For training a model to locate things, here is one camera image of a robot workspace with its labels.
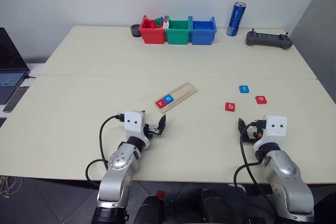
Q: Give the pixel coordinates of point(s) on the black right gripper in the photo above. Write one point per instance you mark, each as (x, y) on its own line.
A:
(258, 129)

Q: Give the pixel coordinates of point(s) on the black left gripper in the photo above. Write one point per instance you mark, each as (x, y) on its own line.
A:
(153, 131)

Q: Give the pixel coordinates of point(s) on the red r letter tile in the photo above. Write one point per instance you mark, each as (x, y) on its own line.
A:
(160, 103)

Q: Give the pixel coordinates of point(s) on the red b letter tile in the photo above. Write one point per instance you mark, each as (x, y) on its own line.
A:
(230, 106)

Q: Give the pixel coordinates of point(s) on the blue o letter tile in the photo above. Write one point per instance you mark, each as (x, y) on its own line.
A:
(168, 98)

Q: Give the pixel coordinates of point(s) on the red o letter tile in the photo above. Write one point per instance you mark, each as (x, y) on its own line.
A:
(261, 99)

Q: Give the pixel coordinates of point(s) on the wooden letter board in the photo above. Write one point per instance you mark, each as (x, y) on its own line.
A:
(181, 93)

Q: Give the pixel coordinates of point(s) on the blue t letter tile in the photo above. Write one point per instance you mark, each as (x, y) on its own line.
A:
(244, 89)

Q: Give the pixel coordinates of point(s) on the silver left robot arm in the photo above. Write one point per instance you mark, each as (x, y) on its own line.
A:
(119, 161)

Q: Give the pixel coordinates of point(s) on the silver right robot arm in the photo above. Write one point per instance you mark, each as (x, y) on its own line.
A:
(286, 176)

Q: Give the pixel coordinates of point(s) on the small red object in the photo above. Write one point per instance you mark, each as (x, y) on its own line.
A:
(161, 193)

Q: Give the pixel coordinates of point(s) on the red plastic bin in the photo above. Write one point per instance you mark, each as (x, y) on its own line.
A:
(152, 36)

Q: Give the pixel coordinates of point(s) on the dark rounded shape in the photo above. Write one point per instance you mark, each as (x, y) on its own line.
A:
(215, 205)
(152, 209)

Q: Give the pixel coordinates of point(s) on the green plastic bin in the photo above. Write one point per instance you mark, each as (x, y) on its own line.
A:
(178, 36)

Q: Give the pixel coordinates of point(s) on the dark grey round cup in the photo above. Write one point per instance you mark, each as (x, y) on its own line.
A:
(135, 31)

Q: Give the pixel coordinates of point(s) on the grey handheld controller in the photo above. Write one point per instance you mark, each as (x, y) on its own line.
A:
(267, 40)

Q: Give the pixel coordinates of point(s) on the blue plastic bin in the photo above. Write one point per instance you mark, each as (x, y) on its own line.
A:
(200, 37)

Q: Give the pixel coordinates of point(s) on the white toy brick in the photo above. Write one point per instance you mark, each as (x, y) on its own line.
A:
(165, 24)

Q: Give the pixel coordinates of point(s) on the green toy brick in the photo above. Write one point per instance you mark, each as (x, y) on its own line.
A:
(158, 23)

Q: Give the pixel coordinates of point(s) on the blue toy brick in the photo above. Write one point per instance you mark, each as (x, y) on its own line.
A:
(160, 18)

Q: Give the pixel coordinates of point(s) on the blue drink can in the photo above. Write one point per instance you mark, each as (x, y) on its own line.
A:
(235, 19)

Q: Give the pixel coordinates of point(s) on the grey remote control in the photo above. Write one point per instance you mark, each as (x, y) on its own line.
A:
(15, 99)

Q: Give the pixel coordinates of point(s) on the dark flat device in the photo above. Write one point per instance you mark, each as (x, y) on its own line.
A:
(2, 122)

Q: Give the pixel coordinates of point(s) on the dark laptop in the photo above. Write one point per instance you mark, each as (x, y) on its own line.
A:
(10, 61)

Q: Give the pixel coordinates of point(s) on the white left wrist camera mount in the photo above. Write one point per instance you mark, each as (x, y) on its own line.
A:
(134, 123)

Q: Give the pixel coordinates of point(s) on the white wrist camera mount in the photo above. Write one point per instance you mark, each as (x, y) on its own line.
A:
(134, 123)
(275, 127)

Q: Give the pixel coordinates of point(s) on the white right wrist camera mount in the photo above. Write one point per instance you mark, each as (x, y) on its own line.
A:
(275, 127)

